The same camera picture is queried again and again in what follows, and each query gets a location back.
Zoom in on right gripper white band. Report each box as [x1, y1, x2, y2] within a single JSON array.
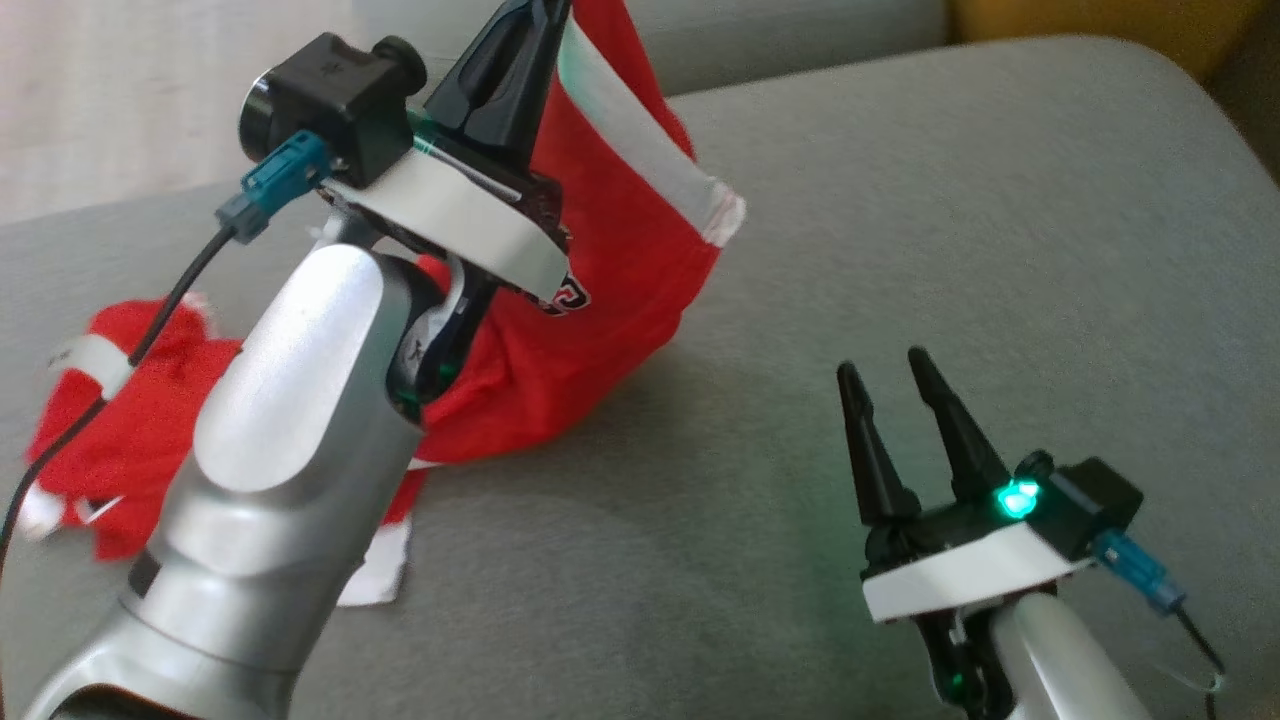
[[838, 347, 1093, 624]]

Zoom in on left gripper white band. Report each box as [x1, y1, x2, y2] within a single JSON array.
[[325, 0, 573, 304]]

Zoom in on red shorts white stripe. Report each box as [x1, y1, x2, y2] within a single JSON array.
[[385, 0, 747, 471]]

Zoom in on red basketball jersey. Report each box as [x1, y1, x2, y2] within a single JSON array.
[[22, 295, 416, 608]]

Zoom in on grey sofa seat cushion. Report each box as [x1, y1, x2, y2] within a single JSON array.
[[0, 35, 1280, 720]]

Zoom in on yellow pillow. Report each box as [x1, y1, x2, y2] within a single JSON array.
[[948, 0, 1280, 91]]

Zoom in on black left cable teal connector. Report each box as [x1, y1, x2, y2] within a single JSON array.
[[0, 130, 331, 581]]

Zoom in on white cable tape tab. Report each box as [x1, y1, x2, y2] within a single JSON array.
[[48, 333, 133, 401]]

